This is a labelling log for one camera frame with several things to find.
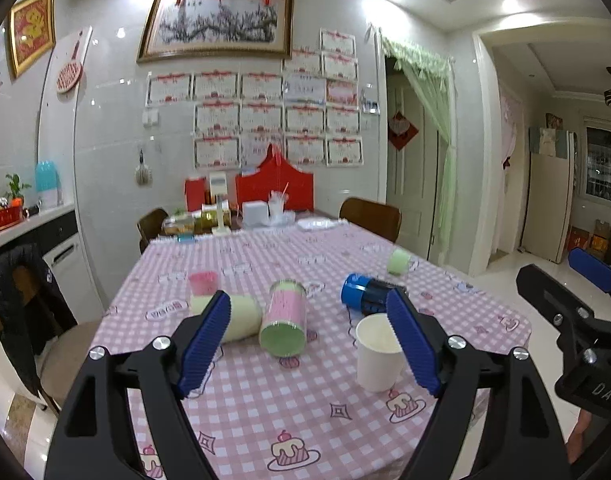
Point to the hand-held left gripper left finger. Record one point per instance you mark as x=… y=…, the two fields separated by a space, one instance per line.
x=205 y=347

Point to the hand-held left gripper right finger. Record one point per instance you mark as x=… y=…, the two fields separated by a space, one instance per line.
x=413 y=347

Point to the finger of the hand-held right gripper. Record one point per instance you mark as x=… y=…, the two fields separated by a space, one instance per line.
x=591 y=270
x=550 y=295

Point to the white paper cup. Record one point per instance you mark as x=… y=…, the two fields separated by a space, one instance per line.
x=378 y=360

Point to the pale green cup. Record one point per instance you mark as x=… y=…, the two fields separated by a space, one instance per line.
x=240 y=317

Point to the pink cup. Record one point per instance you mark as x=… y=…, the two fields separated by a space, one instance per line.
x=204 y=282

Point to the person's right hand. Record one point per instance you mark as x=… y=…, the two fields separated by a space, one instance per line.
x=579 y=435

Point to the cardboard box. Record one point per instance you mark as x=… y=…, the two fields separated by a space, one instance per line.
x=579 y=239
x=601 y=240

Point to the blue black bottle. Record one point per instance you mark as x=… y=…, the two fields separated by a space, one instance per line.
x=365 y=297

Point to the white refrigerator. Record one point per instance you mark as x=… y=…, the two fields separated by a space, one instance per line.
x=548 y=205

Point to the clear pink green tumbler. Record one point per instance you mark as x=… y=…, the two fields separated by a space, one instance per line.
x=284 y=320

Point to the green mug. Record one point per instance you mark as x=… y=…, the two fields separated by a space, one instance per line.
x=399 y=262

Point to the window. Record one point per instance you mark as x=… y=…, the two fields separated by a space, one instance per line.
x=605 y=170

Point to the pink checked tablecloth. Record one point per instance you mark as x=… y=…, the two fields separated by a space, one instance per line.
x=295 y=410

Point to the clear food container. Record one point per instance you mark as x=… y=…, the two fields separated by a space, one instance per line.
x=179 y=226

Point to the wooden chair with jacket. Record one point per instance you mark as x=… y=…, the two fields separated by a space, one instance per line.
x=65 y=355

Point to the white tissue box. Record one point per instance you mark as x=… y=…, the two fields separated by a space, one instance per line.
x=255 y=212

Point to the green door curtain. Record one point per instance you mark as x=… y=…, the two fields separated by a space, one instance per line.
x=448 y=185

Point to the white cabinet door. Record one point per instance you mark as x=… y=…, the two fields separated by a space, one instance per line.
x=73 y=275

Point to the small red box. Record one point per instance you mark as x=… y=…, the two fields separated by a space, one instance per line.
x=195 y=194

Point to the white plate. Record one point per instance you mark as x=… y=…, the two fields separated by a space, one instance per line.
x=315 y=224

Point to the glass with straws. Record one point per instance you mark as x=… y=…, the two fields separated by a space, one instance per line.
x=277 y=207

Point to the white dispenser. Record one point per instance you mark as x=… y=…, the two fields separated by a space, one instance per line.
x=218 y=184

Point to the pink curtain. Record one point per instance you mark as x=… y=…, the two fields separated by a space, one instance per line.
x=508 y=125

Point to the black jacket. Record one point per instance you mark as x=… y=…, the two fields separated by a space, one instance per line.
x=28 y=310

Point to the hanging brush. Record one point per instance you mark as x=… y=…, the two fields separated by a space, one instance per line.
x=143 y=172

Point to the dark kitchen counter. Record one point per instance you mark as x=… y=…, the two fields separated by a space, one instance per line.
x=40 y=222

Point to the red door ornament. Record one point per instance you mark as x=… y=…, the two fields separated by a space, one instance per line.
x=402 y=132

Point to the blue water jug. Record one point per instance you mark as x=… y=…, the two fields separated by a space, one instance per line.
x=46 y=180

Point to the red fruit basket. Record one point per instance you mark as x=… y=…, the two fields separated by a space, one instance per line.
x=3 y=220

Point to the potted plant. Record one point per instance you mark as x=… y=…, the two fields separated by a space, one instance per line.
x=16 y=187

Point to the framed ink painting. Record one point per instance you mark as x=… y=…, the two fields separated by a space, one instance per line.
x=215 y=22

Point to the framed red gold picture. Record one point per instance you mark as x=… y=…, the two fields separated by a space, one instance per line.
x=30 y=30

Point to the group of wall certificates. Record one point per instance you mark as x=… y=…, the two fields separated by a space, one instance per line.
x=215 y=120

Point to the wall light switch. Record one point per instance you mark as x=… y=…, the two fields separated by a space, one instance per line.
x=151 y=117

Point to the round red wall ornament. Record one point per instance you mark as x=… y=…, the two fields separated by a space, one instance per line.
x=69 y=76

